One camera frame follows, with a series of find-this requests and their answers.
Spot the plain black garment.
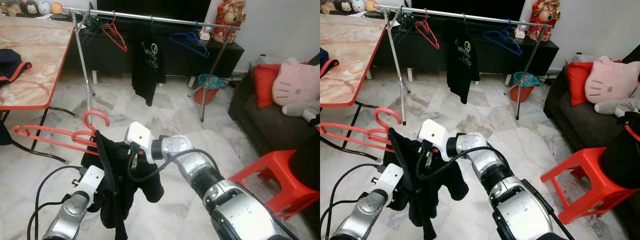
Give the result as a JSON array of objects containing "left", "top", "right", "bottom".
[
  {"left": 382, "top": 127, "right": 470, "bottom": 240},
  {"left": 80, "top": 131, "right": 165, "bottom": 240}
]

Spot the red plastic hanger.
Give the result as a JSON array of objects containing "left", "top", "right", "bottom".
[
  {"left": 100, "top": 11, "right": 128, "bottom": 53},
  {"left": 414, "top": 8, "right": 441, "bottom": 50},
  {"left": 12, "top": 109, "right": 111, "bottom": 157},
  {"left": 320, "top": 106, "right": 403, "bottom": 153}
]

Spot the blue plastic hanger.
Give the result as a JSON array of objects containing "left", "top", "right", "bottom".
[
  {"left": 169, "top": 21, "right": 211, "bottom": 59},
  {"left": 483, "top": 19, "right": 523, "bottom": 57}
]

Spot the black t-shirt green logo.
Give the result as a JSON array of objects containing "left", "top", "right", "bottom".
[
  {"left": 446, "top": 21, "right": 480, "bottom": 105},
  {"left": 131, "top": 22, "right": 167, "bottom": 107}
]

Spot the red plastic bucket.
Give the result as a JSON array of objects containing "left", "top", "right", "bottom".
[
  {"left": 194, "top": 85, "right": 223, "bottom": 106},
  {"left": 509, "top": 82, "right": 538, "bottom": 103}
]

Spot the black TV cabinet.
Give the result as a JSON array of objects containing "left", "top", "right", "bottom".
[
  {"left": 65, "top": 20, "right": 246, "bottom": 87},
  {"left": 375, "top": 17, "right": 560, "bottom": 85}
]

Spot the teal plastic bucket liner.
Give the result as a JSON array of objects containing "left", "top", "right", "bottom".
[
  {"left": 197, "top": 73, "right": 227, "bottom": 91},
  {"left": 512, "top": 71, "right": 542, "bottom": 88}
]

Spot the black laundry bucket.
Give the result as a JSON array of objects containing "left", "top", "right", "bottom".
[
  {"left": 599, "top": 132, "right": 640, "bottom": 190},
  {"left": 290, "top": 132, "right": 320, "bottom": 193}
]

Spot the marble-top folding table red edge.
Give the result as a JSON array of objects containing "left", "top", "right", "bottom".
[
  {"left": 0, "top": 16, "right": 77, "bottom": 163},
  {"left": 320, "top": 13, "right": 392, "bottom": 161}
]

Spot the grey white plush animal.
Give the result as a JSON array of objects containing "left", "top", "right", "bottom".
[
  {"left": 594, "top": 96, "right": 640, "bottom": 118},
  {"left": 281, "top": 100, "right": 320, "bottom": 123}
]

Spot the dark grey fabric sofa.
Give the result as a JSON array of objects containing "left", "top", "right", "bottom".
[
  {"left": 543, "top": 45, "right": 640, "bottom": 150},
  {"left": 228, "top": 52, "right": 320, "bottom": 153}
]

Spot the silver metal clothes rack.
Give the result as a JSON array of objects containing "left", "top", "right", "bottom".
[
  {"left": 70, "top": 7, "right": 241, "bottom": 123},
  {"left": 374, "top": 5, "right": 555, "bottom": 126}
]

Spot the red plastic stool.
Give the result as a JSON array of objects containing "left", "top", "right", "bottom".
[
  {"left": 540, "top": 146, "right": 640, "bottom": 226},
  {"left": 227, "top": 149, "right": 320, "bottom": 221}
]

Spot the pink cat face cushion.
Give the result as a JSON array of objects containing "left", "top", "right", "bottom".
[
  {"left": 585, "top": 55, "right": 640, "bottom": 105},
  {"left": 272, "top": 57, "right": 320, "bottom": 107}
]

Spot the red cushion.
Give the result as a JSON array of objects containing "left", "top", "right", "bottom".
[
  {"left": 252, "top": 62, "right": 311, "bottom": 109},
  {"left": 566, "top": 60, "right": 623, "bottom": 107}
]

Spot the black flat television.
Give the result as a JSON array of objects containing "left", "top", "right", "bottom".
[
  {"left": 96, "top": 0, "right": 212, "bottom": 22},
  {"left": 410, "top": 0, "right": 526, "bottom": 20}
]

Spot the light grey pillow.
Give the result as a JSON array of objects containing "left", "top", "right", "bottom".
[
  {"left": 571, "top": 52, "right": 598, "bottom": 65},
  {"left": 256, "top": 54, "right": 283, "bottom": 67}
]

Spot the red laughing buddha figurine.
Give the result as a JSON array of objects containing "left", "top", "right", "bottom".
[
  {"left": 527, "top": 0, "right": 562, "bottom": 42},
  {"left": 212, "top": 0, "right": 247, "bottom": 43}
]

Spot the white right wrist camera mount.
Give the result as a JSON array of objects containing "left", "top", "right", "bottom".
[
  {"left": 417, "top": 119, "right": 450, "bottom": 162},
  {"left": 124, "top": 121, "right": 155, "bottom": 163}
]

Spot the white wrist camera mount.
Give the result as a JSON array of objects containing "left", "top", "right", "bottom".
[
  {"left": 417, "top": 119, "right": 450, "bottom": 162},
  {"left": 72, "top": 165, "right": 106, "bottom": 201},
  {"left": 124, "top": 121, "right": 155, "bottom": 163},
  {"left": 369, "top": 162, "right": 405, "bottom": 200}
]

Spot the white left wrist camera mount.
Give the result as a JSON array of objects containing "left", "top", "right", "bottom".
[
  {"left": 72, "top": 165, "right": 106, "bottom": 201},
  {"left": 369, "top": 162, "right": 405, "bottom": 200}
]

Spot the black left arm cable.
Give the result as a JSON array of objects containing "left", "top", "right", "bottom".
[
  {"left": 27, "top": 165, "right": 83, "bottom": 240},
  {"left": 321, "top": 162, "right": 381, "bottom": 240}
]

